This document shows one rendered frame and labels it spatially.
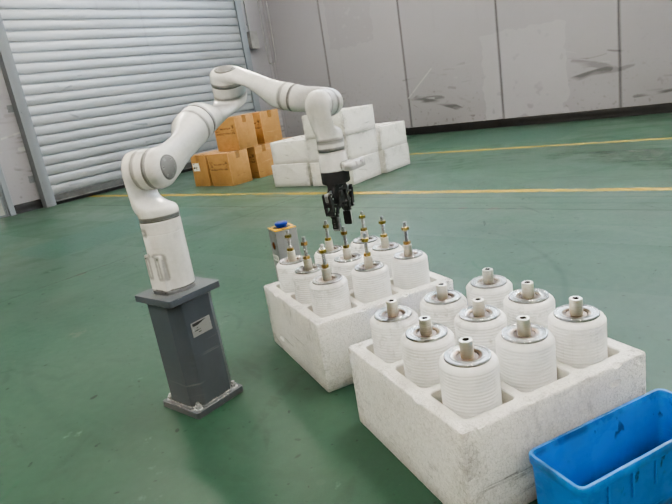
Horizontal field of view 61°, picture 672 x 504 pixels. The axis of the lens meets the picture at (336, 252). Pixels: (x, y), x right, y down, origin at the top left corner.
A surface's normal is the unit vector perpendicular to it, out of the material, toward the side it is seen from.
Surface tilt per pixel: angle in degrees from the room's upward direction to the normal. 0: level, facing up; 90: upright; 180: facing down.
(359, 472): 0
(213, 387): 90
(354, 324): 90
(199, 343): 89
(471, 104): 90
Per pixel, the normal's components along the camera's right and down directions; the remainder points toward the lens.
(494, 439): 0.41, 0.18
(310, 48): -0.62, 0.31
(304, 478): -0.15, -0.95
